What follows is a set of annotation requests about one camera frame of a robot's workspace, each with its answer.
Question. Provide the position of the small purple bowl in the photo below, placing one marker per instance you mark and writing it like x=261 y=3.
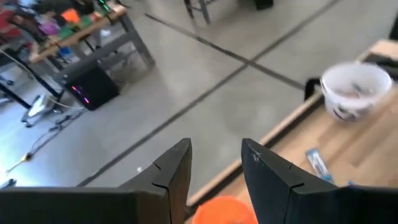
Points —
x=49 y=28

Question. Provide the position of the black computer tower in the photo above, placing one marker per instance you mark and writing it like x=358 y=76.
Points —
x=93 y=90

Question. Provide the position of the silver floor stand base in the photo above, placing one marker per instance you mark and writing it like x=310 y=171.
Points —
x=38 y=107

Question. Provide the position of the black aluminium table frame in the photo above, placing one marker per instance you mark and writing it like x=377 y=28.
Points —
x=280 y=140

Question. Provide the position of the black hook clamp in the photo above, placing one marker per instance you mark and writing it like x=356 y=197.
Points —
x=311 y=88

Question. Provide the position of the small orange bowl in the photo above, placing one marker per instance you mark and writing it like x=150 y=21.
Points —
x=71 y=16

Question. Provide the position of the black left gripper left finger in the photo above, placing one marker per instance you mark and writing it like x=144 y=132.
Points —
x=177 y=177

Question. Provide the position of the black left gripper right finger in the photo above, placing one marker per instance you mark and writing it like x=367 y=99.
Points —
x=267 y=180

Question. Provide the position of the grey metal legs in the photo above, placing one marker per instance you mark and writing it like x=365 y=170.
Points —
x=203 y=12

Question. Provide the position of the small green bowl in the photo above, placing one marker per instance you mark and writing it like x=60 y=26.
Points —
x=66 y=32

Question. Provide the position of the blue white chocolate bar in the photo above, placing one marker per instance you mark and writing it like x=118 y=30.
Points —
x=318 y=165

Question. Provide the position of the white jack-o-lantern bucket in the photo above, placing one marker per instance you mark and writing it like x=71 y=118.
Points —
x=328 y=93

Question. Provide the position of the orange plastic bucket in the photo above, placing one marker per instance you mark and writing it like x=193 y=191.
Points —
x=224 y=211

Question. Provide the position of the wooden table with grey legs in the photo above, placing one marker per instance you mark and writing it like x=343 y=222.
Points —
x=81 y=34

